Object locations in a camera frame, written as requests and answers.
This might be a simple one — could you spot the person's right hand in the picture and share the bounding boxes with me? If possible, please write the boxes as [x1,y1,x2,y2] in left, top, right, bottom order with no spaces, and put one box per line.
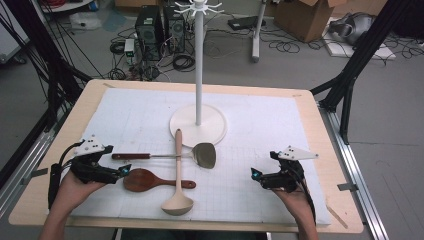
[271,186,317,228]

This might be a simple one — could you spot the open cardboard box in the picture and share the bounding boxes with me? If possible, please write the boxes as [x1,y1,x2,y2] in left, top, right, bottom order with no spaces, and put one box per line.
[273,0,348,43]

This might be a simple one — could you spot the grey metal bracket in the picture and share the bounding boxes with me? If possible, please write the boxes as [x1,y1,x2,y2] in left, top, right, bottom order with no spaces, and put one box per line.
[20,167,50,186]
[336,182,360,192]

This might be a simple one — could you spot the slim black computer tower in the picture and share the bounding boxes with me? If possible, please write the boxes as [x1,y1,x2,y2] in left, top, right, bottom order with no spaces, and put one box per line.
[163,6,186,54]

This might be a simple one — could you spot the large black computer tower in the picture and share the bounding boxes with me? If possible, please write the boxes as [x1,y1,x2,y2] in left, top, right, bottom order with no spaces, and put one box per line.
[134,5,165,62]

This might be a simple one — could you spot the black frame with cables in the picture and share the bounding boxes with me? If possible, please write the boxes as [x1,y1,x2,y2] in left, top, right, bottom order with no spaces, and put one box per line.
[0,0,93,183]

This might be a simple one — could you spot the loose black floor cables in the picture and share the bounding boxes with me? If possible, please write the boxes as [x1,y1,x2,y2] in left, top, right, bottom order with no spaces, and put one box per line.
[259,28,323,55]

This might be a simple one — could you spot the round white table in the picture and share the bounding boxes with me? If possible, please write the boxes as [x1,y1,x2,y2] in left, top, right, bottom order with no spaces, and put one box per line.
[39,0,95,14]

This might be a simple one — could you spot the grey headset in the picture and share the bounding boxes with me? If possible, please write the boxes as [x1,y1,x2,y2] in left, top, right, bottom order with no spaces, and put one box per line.
[328,12,377,46]

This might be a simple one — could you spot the black frame struts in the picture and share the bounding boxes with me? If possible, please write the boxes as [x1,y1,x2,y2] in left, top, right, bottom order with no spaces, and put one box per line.
[309,0,414,146]

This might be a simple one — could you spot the beige ladle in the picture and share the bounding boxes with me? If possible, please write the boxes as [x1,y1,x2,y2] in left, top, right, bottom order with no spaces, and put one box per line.
[160,128,195,216]

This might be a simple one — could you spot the person's left hand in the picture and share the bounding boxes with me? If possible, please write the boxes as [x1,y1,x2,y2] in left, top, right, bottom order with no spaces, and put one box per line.
[49,172,108,217]

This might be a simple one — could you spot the brown wooden spoon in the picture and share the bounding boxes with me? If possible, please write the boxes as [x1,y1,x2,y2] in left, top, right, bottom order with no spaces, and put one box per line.
[122,168,197,193]

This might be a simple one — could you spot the white foam board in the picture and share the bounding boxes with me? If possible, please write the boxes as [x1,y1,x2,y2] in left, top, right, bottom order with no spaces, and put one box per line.
[321,16,398,62]

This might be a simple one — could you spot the thin wooden stick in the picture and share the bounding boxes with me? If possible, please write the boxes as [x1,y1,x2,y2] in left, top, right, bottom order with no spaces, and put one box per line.
[325,203,350,230]

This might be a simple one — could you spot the clear plastic bag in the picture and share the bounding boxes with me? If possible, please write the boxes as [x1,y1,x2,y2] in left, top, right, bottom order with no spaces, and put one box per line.
[69,12,103,32]

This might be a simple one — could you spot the light wooden table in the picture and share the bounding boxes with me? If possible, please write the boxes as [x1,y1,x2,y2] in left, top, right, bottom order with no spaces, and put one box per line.
[8,78,364,234]

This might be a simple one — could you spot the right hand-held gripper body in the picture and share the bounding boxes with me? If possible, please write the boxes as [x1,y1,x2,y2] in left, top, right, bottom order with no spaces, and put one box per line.
[261,145,319,194]

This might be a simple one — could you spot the metal spatula with wooden handle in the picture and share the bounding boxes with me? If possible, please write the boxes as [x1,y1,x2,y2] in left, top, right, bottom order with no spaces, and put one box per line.
[111,142,217,170]

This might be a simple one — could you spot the white utensil rack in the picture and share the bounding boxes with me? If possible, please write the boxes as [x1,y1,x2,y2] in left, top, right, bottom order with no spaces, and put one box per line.
[169,0,229,149]

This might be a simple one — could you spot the right hand-held gripper black cable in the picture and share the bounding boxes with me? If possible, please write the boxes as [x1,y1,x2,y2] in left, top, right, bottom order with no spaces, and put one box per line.
[292,164,318,225]

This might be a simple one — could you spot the white stand pole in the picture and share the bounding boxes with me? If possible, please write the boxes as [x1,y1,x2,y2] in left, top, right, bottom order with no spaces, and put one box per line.
[250,0,268,64]

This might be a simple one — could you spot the aluminium rail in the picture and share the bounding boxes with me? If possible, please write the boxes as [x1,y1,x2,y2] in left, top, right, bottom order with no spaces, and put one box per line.
[318,103,390,240]
[0,109,66,218]

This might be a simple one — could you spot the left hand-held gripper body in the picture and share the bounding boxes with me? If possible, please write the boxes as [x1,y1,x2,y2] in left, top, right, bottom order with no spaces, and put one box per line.
[69,134,121,185]

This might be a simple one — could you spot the left hand-held gripper black cable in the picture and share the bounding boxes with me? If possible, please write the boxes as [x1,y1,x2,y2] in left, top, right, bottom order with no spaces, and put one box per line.
[47,140,84,211]

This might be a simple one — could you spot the flat black device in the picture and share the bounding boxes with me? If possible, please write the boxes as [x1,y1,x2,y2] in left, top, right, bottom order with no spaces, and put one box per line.
[227,15,267,32]

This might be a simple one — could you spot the white grid mat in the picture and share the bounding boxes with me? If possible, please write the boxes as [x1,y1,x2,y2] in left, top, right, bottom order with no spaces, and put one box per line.
[46,87,332,226]

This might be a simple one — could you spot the hand-held gripper black cable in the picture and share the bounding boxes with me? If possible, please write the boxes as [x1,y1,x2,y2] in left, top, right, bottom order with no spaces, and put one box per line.
[292,164,318,225]
[47,140,84,211]

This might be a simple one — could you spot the small white box device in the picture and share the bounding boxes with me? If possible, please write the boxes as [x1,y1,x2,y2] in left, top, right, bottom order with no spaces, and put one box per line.
[123,38,136,58]

